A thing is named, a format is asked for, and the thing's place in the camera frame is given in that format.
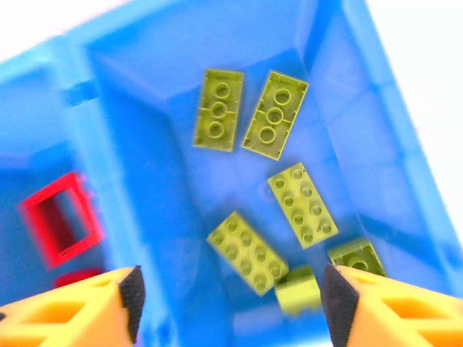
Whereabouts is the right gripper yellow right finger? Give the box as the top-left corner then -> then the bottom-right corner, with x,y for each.
320,262 -> 463,347

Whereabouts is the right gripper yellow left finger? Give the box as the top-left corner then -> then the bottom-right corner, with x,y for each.
0,265 -> 145,347

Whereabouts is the red lego arch piece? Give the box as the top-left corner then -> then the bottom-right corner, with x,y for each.
54,267 -> 106,290

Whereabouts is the small green lego brick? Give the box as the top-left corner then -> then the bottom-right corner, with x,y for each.
327,236 -> 387,279
274,265 -> 323,318

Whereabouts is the red lego window frame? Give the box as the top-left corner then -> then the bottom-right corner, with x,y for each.
17,171 -> 106,271

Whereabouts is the green two-by-four lego brick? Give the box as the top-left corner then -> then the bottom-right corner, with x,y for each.
205,210 -> 290,297
266,161 -> 340,249
191,68 -> 245,153
240,70 -> 310,162

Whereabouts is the blue plastic storage bin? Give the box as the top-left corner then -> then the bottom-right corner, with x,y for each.
54,0 -> 463,347
0,34 -> 174,347

